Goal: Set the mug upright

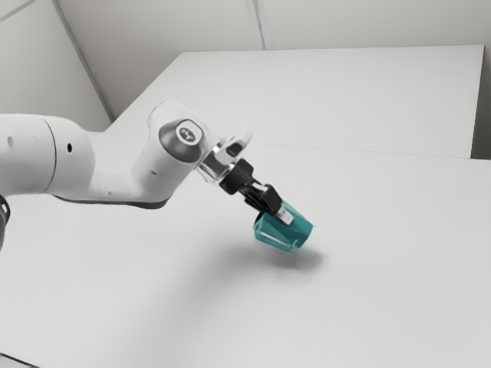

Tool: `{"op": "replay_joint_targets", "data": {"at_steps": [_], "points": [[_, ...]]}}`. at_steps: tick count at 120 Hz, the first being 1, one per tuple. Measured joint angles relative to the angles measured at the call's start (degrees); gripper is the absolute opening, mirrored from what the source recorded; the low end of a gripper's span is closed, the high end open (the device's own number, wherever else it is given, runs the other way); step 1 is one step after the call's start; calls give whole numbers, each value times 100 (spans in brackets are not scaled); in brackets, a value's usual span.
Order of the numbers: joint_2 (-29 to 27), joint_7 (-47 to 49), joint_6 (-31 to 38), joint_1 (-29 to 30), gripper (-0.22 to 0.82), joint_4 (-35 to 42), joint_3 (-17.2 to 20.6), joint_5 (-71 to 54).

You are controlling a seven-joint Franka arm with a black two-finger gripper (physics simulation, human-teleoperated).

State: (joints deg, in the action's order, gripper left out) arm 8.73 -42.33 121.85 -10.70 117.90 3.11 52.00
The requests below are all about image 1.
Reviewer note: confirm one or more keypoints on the teal faceted mug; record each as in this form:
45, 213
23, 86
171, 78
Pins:
285, 230

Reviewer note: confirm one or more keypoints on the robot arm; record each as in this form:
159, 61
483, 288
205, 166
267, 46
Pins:
115, 165

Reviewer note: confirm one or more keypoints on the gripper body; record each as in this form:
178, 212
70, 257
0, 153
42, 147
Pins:
239, 177

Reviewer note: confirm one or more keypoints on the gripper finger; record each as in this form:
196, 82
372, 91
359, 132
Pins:
254, 202
275, 202

